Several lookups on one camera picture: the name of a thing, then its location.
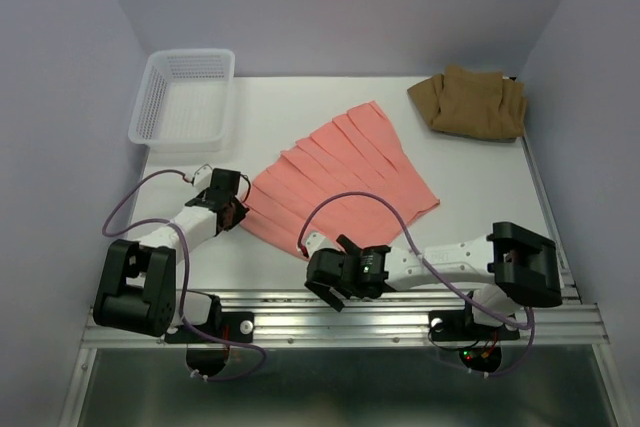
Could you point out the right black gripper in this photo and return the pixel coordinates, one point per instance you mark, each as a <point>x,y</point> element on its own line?
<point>327,292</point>

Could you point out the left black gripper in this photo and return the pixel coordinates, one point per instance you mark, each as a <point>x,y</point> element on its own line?
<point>238,214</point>

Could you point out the pink skirt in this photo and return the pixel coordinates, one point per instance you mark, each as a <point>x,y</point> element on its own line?
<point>351,176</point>

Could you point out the tan brown skirt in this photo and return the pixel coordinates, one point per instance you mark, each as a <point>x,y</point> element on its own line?
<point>480,105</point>

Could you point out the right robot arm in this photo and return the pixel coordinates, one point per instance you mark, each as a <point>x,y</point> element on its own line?
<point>495,275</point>

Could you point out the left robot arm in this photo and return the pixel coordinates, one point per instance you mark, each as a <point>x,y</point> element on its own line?
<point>143,286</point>

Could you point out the white perforated plastic basket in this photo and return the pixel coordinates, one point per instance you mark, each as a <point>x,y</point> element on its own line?
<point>184,102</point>

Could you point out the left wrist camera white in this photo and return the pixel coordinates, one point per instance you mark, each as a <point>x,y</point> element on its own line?
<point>200,179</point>

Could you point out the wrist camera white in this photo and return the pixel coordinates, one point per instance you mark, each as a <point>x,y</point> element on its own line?
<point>313,242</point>
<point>200,179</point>

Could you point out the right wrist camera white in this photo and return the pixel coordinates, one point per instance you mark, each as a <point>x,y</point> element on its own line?
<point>313,242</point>

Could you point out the aluminium mounting rail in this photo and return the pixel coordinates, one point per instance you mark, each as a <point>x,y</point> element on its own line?
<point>297,319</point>

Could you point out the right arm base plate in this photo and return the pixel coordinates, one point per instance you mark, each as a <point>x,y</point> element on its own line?
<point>459,326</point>

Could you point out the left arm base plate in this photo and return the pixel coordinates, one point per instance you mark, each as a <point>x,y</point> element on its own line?
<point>231,326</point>

